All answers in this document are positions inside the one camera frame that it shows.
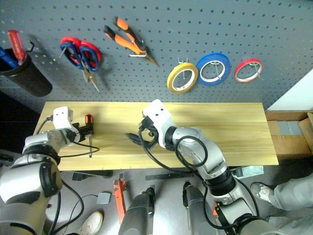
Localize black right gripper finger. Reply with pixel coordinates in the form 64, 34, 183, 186
143, 136, 157, 150
125, 132, 143, 146

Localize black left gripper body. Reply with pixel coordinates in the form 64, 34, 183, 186
72, 121, 86, 142

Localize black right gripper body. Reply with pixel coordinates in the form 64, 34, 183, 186
137, 117, 158, 138

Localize orange black handled screwdriver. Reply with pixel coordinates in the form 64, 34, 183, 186
84, 113, 95, 159

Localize blue handled scissors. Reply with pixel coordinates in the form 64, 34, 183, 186
60, 42, 100, 93

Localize black cup holder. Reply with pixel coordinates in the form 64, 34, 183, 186
0, 48, 53, 98

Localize grey pegboard panel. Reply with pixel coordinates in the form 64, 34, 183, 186
0, 0, 313, 118

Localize black table foot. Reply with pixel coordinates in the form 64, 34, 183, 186
72, 170, 113, 181

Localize yellow tape roll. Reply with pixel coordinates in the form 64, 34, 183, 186
167, 62, 199, 94

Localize orange bar clamp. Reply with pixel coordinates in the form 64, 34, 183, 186
112, 178, 128, 225

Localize grey foot pedal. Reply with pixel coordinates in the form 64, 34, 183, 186
96, 192, 112, 205

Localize dark rounded robot leg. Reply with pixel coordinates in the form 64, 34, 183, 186
118, 187, 156, 235
182, 182, 221, 235

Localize orange black long-nose pliers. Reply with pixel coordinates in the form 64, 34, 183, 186
103, 16, 161, 68

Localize white shoe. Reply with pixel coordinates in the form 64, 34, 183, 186
75, 211, 104, 235

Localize blue tape roll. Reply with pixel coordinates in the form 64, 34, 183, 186
196, 52, 231, 86

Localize pale green plastic packet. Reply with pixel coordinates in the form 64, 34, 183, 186
242, 165, 265, 176

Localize red tape roll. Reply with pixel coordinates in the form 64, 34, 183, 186
234, 58, 264, 84

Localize grey sneaker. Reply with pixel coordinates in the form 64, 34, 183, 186
250, 182, 277, 204

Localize brown cardboard box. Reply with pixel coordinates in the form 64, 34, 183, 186
265, 110, 313, 161

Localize grey trouser leg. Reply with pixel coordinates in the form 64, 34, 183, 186
268, 180, 313, 235

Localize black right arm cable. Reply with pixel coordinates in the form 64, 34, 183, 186
138, 128, 209, 176

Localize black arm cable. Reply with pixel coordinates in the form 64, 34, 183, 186
34, 115, 101, 159
138, 128, 209, 176

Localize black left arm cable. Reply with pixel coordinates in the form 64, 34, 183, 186
34, 115, 101, 159

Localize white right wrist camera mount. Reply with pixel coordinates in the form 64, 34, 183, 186
142, 99, 174, 149

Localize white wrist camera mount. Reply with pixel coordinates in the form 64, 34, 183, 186
52, 106, 82, 144
142, 99, 174, 149

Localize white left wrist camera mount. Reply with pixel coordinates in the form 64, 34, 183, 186
52, 106, 82, 144

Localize black floor cable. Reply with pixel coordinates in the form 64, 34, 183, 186
48, 180, 98, 235

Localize red handled scissors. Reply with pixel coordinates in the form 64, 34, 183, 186
60, 36, 102, 74

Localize blue handled tool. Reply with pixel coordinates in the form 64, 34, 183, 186
0, 46, 19, 69

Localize red handled screwdriver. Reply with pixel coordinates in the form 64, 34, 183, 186
7, 29, 27, 66

